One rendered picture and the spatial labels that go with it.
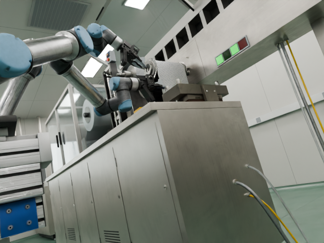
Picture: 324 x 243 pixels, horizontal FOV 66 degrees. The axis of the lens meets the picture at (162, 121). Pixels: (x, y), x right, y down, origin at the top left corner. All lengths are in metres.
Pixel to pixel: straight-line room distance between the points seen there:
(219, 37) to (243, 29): 0.18
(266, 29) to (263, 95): 2.76
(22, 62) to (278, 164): 3.79
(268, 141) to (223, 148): 2.87
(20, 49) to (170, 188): 0.76
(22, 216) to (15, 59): 0.43
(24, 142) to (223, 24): 1.30
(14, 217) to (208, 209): 0.76
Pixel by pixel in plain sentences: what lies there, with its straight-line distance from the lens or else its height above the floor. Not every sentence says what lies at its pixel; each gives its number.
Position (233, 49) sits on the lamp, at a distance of 1.59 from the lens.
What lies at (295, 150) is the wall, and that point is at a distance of 4.01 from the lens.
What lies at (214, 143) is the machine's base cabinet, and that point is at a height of 0.67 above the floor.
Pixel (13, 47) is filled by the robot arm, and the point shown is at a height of 1.00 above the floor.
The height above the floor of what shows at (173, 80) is 1.15.
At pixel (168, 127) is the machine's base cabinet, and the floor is 0.78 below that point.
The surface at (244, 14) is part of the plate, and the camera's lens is 1.60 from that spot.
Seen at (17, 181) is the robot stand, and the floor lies 0.64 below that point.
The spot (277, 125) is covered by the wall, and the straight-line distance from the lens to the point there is 4.09.
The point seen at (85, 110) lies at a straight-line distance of 2.44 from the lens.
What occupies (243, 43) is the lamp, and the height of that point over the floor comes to 1.18.
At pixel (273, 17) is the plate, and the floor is 1.21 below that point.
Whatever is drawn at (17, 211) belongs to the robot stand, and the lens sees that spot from 0.84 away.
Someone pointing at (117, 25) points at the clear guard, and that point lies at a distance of 2.24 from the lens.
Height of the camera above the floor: 0.55
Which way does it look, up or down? 13 degrees up
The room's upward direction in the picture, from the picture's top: 14 degrees counter-clockwise
